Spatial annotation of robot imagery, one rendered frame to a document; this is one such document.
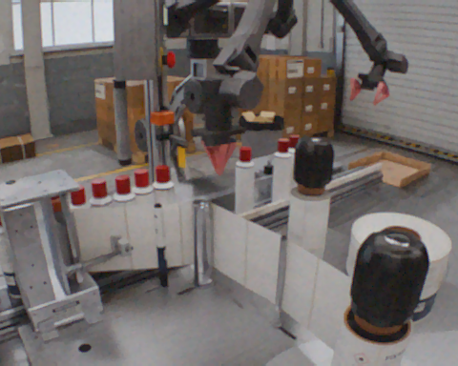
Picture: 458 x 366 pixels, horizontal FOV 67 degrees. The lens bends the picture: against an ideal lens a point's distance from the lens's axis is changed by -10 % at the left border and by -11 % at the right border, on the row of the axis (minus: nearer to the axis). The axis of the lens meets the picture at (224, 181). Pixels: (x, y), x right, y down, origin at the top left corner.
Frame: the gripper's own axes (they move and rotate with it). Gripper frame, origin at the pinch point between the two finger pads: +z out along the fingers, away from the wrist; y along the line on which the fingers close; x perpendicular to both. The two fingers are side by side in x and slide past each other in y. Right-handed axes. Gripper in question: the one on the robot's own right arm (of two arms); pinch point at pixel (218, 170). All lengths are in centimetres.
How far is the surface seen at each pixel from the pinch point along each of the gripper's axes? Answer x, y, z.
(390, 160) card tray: 19, 119, 25
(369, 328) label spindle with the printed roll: -48, -16, 3
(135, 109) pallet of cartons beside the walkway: 323, 136, 39
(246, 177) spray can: 9.7, 16.7, 8.0
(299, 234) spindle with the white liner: -16.8, 7.8, 11.5
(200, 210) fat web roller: -8.1, -10.7, 3.5
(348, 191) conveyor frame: 7, 63, 23
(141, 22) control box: 12.4, -10.2, -31.8
